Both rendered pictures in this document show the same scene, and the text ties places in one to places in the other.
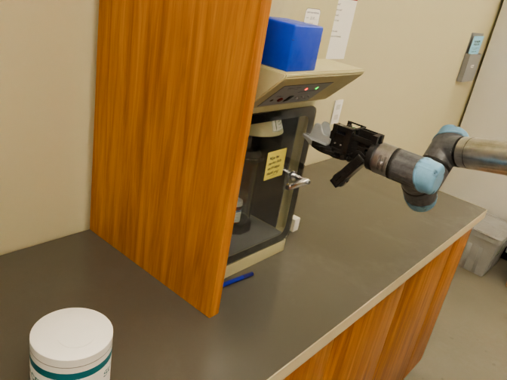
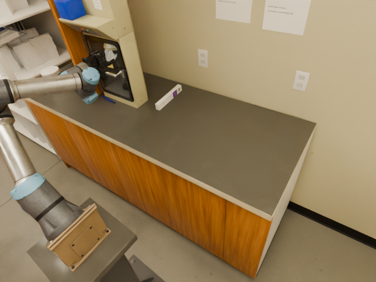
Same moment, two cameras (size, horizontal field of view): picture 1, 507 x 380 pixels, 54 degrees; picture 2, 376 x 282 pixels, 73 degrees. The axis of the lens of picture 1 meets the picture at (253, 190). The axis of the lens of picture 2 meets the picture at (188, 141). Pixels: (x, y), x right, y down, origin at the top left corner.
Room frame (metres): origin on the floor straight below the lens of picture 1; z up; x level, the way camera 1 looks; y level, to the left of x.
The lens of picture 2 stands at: (1.65, -1.52, 1.94)
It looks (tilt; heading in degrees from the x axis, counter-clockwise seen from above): 44 degrees down; 91
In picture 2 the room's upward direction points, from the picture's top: 6 degrees counter-clockwise
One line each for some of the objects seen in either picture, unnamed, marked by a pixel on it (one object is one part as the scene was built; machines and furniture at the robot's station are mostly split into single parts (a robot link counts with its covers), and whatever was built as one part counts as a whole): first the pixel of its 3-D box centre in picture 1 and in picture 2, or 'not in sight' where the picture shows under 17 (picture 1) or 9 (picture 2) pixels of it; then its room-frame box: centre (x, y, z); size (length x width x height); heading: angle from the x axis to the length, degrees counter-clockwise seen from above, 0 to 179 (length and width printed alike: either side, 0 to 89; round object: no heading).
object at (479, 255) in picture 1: (462, 234); not in sight; (3.39, -1.59, 0.17); 0.60 x 0.42 x 0.33; 51
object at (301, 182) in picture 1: (293, 181); (113, 73); (1.21, -0.10, 1.20); 0.10 x 0.05 x 0.03; 143
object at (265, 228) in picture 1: (266, 185); (109, 69); (1.17, -0.03, 1.19); 0.30 x 0.01 x 0.40; 143
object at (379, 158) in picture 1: (383, 160); (83, 70); (1.12, -0.29, 1.33); 0.08 x 0.05 x 0.08; 143
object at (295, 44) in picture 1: (286, 44); (70, 7); (1.06, -0.01, 1.56); 0.10 x 0.10 x 0.09; 53
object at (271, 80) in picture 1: (304, 87); (88, 28); (1.14, -0.07, 1.46); 0.32 x 0.12 x 0.10; 143
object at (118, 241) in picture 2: not in sight; (83, 245); (1.16, -1.03, 0.92); 0.32 x 0.32 x 0.04; 49
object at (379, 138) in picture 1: (355, 145); (94, 62); (1.17, -0.22, 1.34); 0.12 x 0.08 x 0.09; 53
